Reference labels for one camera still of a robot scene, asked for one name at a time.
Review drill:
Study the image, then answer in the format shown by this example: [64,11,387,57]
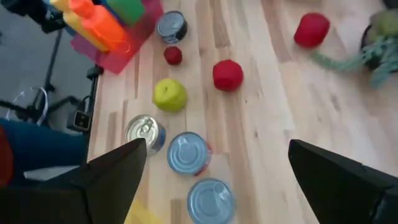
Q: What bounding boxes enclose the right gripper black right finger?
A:
[287,139,398,224]

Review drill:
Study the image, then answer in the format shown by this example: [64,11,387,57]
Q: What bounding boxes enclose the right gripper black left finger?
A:
[0,138,148,224]

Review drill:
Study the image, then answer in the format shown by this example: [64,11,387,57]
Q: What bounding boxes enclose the gold-lidded tin can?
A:
[124,114,167,156]

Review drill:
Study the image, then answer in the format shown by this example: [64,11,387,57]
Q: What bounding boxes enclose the silver-lidded tin can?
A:
[187,177,236,224]
[167,131,213,177]
[156,11,188,44]

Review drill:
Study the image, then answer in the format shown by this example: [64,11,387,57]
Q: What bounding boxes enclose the yellow-green toy apple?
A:
[152,78,188,113]

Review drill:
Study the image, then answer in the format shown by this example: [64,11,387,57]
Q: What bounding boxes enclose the dark red toy fruit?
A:
[294,12,331,49]

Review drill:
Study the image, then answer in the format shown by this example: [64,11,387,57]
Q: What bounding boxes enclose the bright red toy apple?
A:
[212,59,244,92]

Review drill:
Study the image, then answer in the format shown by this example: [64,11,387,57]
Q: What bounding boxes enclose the small red toy strawberry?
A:
[163,45,183,66]

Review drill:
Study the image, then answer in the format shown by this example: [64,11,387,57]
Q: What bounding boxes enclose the orange plastic squeeze bottle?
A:
[68,0,131,54]

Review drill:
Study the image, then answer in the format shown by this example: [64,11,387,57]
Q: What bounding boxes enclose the yellow plastic squeeze bottle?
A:
[49,0,109,52]

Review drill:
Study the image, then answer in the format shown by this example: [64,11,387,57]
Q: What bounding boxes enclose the green plastic squeeze bottle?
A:
[105,0,146,26]

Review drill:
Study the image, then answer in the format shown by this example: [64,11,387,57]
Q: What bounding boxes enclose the yellow translucent plastic bin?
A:
[124,198,165,224]

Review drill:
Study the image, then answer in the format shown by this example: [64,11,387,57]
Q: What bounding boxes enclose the pink plastic bin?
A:
[70,0,165,75]

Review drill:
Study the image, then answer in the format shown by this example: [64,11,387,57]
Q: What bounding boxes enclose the potted succulent plant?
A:
[309,0,398,90]

